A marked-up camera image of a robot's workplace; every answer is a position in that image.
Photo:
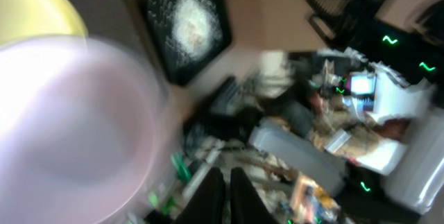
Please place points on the rice and nuts pile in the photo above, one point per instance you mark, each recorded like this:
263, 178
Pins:
189, 29

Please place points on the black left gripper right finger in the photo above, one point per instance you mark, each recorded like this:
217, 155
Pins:
245, 204

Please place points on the black waste tray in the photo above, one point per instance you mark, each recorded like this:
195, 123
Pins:
182, 76

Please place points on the brown plastic tray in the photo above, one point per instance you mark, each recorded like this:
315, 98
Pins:
118, 20

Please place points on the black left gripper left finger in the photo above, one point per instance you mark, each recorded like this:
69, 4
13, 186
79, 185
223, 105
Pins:
206, 205

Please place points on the yellow plate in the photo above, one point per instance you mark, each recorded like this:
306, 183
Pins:
22, 19

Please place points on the pink bowl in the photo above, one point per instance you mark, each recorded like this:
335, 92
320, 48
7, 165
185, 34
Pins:
88, 132

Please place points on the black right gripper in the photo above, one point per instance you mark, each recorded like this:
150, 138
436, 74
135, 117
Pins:
337, 21

